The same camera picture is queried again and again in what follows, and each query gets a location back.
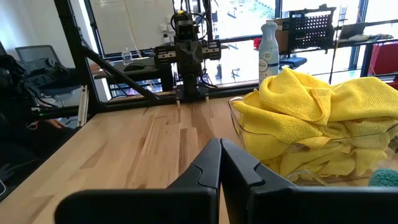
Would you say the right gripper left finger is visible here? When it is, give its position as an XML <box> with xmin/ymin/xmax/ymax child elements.
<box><xmin>54</xmin><ymin>138</ymin><xmax>222</xmax><ymax>224</ymax></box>

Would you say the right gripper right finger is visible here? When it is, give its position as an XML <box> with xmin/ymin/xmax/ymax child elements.
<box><xmin>221</xmin><ymin>139</ymin><xmax>398</xmax><ymax>224</ymax></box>

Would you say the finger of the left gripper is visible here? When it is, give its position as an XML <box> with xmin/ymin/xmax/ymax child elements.
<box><xmin>177</xmin><ymin>46</ymin><xmax>191</xmax><ymax>77</ymax></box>
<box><xmin>190</xmin><ymin>46</ymin><xmax>203</xmax><ymax>77</ymax></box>

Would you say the teal microfiber towel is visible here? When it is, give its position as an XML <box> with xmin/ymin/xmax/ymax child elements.
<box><xmin>368</xmin><ymin>167</ymin><xmax>398</xmax><ymax>187</ymax></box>

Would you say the black desk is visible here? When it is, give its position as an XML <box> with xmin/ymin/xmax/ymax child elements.
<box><xmin>93</xmin><ymin>57</ymin><xmax>164</xmax><ymax>82</ymax></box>

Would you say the small clear bottle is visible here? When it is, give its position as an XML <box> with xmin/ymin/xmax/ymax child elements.
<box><xmin>121</xmin><ymin>47</ymin><xmax>133</xmax><ymax>65</ymax></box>

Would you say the whiteboard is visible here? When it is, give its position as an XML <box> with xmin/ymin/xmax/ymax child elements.
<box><xmin>89</xmin><ymin>0</ymin><xmax>175</xmax><ymax>56</ymax></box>

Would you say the clear plastic water bottle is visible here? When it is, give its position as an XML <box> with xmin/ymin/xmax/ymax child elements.
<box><xmin>257</xmin><ymin>21</ymin><xmax>280</xmax><ymax>91</ymax></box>

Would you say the cardboard box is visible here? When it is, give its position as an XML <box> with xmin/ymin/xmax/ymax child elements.
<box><xmin>273</xmin><ymin>17</ymin><xmax>290</xmax><ymax>53</ymax></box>

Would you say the black perforated crate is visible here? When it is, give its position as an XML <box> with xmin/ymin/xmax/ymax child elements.
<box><xmin>287</xmin><ymin>3</ymin><xmax>337</xmax><ymax>53</ymax></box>

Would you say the person's hand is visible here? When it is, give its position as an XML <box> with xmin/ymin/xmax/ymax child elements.
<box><xmin>46</xmin><ymin>119</ymin><xmax>67</xmax><ymax>130</ymax></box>

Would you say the person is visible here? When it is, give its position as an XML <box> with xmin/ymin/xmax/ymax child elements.
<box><xmin>0</xmin><ymin>54</ymin><xmax>81</xmax><ymax>200</ymax></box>

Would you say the red cart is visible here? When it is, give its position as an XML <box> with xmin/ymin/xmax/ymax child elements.
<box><xmin>368</xmin><ymin>42</ymin><xmax>398</xmax><ymax>76</ymax></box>

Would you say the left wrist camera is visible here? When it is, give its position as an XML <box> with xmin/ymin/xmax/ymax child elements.
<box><xmin>175</xmin><ymin>11</ymin><xmax>200</xmax><ymax>42</ymax></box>

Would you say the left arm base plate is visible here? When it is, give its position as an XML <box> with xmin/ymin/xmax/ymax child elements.
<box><xmin>175</xmin><ymin>85</ymin><xmax>210</xmax><ymax>103</ymax></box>

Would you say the black cable with yellow tag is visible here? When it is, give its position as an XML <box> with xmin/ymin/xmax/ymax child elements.
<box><xmin>170</xmin><ymin>0</ymin><xmax>206</xmax><ymax>35</ymax></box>

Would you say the silver metal bracket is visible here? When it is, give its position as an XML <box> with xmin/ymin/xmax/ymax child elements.
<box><xmin>77</xmin><ymin>85</ymin><xmax>90</xmax><ymax>128</ymax></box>

